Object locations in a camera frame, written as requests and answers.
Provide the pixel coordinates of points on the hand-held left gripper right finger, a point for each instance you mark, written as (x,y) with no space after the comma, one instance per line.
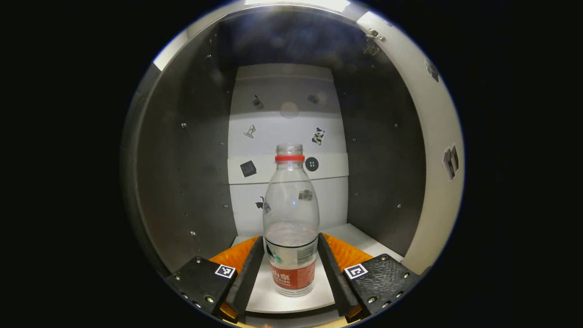
(334,278)

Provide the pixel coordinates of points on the clear plastic bottle red label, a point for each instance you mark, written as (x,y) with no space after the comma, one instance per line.
(291,214)

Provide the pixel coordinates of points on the metal door hinge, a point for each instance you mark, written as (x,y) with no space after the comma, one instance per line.
(374,38)

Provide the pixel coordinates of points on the white cabinet shelf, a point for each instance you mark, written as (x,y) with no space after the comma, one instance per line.
(355,237)

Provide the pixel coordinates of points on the grey cabinet door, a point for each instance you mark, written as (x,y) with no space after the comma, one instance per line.
(437,205)

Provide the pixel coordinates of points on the dark grey cabinet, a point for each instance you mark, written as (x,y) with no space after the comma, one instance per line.
(182,182)

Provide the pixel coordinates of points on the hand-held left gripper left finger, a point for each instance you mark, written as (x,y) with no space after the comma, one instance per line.
(249,278)

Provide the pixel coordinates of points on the large ceiling light panel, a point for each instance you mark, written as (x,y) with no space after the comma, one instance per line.
(296,3)

